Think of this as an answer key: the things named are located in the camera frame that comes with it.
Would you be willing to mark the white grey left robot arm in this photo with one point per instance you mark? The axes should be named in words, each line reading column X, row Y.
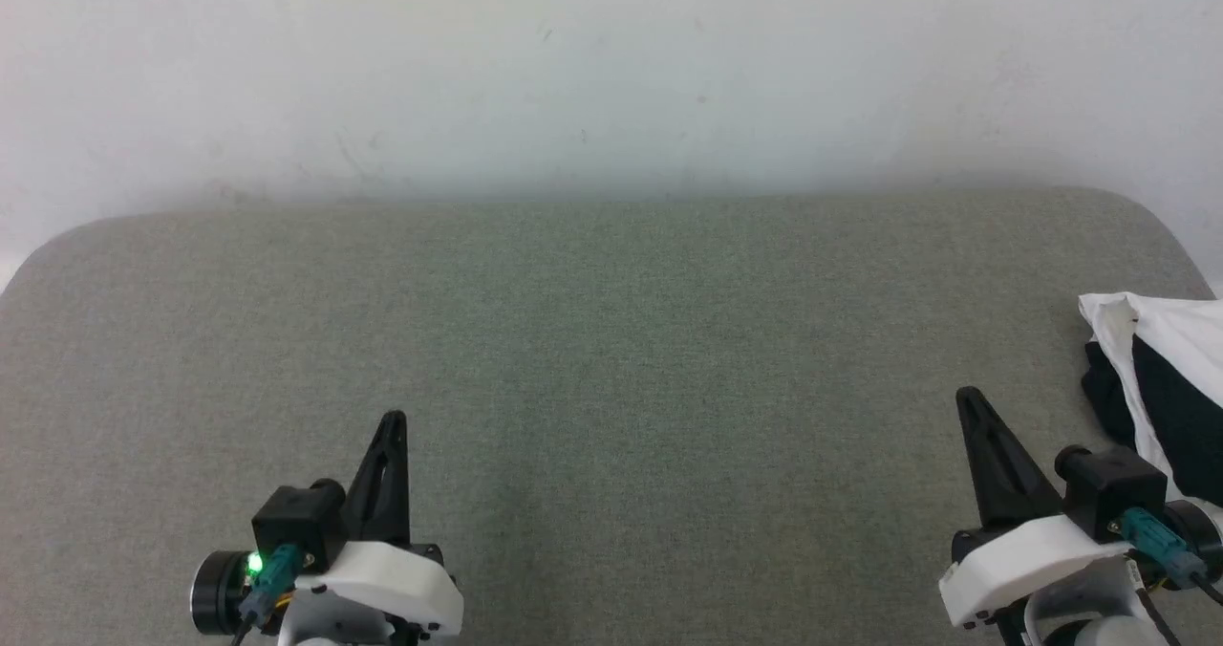
column 334, row 632

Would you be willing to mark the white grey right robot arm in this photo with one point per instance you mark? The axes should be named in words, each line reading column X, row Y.
column 1089, row 608

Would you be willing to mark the black round right wrist disc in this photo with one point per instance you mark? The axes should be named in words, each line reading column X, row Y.
column 1202, row 531

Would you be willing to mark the grey fabric sofa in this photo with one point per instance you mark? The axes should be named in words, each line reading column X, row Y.
column 611, row 359

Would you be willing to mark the black round left wrist disc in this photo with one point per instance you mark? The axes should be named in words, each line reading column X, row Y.
column 215, row 593

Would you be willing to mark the black round wrist disc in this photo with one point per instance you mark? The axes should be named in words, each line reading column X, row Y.
column 1202, row 531
column 215, row 593

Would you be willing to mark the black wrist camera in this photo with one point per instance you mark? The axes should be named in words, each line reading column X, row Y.
column 291, row 522
column 1113, row 488

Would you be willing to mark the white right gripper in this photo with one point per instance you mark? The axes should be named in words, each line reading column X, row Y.
column 1022, row 560

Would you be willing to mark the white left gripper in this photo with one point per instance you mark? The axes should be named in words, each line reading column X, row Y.
column 401, row 589

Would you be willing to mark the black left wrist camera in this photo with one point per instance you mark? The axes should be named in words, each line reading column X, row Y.
column 291, row 522

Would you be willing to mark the cream and black raglan shirt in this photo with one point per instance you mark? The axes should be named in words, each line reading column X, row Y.
column 1175, row 378

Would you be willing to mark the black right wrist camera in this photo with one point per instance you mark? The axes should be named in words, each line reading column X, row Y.
column 1113, row 488

